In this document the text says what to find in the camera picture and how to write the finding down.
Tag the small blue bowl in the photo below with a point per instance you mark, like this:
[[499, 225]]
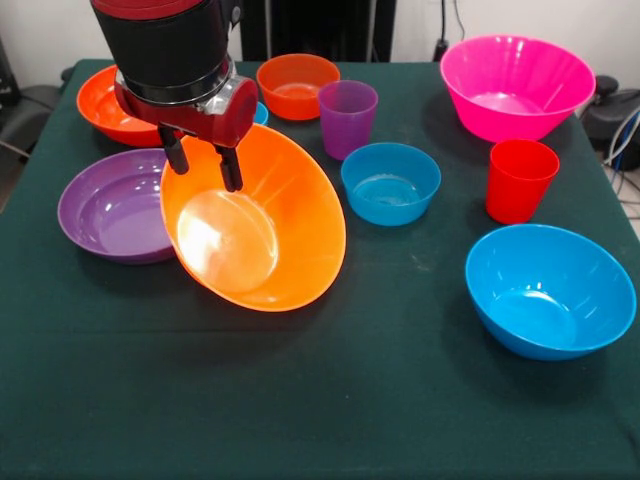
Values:
[[390, 180]]

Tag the large blue bowl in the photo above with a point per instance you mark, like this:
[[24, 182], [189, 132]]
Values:
[[545, 300]]

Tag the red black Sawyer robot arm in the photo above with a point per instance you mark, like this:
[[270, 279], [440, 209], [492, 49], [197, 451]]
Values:
[[165, 45]]

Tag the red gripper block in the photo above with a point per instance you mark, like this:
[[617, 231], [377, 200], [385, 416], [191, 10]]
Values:
[[220, 125]]

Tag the wide purple bowl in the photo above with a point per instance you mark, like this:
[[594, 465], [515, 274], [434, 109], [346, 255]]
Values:
[[110, 215]]

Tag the dark green table cloth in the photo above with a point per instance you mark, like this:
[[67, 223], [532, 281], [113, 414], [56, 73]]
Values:
[[100, 375]]

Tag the red cup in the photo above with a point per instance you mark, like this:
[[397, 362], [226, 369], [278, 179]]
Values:
[[517, 190]]

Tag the blue cup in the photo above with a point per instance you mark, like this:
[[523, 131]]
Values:
[[261, 115]]

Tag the large orange bowl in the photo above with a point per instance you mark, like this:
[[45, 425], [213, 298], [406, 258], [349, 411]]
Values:
[[290, 225]]

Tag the wide red-orange bowl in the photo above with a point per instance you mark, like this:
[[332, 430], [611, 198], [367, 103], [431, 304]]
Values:
[[100, 110]]

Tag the large pink bowl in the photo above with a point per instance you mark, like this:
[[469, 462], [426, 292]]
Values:
[[515, 85]]

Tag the purple cup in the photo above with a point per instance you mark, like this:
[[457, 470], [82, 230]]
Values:
[[347, 130]]

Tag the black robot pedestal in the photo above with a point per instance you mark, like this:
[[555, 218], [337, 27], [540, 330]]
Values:
[[310, 25]]

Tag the small red-orange bowl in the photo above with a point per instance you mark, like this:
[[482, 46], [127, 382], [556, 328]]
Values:
[[290, 80]]

